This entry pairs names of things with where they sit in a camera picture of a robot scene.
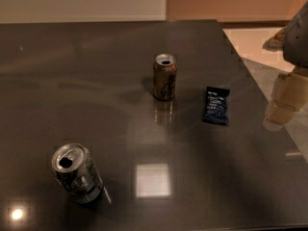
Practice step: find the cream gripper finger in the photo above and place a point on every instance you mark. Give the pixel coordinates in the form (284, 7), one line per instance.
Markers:
(278, 39)
(289, 95)

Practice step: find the green 7up soda can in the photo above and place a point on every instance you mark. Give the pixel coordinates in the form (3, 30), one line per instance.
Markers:
(76, 172)

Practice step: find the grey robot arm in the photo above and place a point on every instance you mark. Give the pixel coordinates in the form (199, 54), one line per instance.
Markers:
(295, 48)

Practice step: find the orange soda can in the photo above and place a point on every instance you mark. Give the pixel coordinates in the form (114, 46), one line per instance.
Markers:
(164, 76)

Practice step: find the dark blue snack packet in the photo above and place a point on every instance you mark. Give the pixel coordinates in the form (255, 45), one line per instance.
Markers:
(216, 106)

